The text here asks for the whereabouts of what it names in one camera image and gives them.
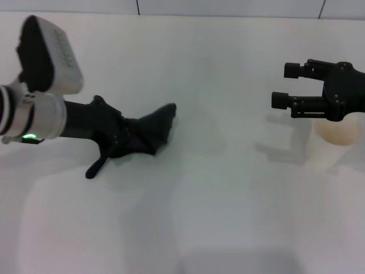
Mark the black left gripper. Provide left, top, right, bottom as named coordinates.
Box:
left=61, top=95, right=149, bottom=158

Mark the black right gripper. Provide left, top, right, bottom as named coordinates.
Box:
left=271, top=59, right=365, bottom=122

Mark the dark blue rag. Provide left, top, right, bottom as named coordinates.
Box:
left=85, top=103, right=177, bottom=180

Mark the white paper cup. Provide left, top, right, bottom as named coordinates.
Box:
left=306, top=114, right=360, bottom=172

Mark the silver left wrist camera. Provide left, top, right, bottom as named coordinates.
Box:
left=15, top=15, right=85, bottom=95

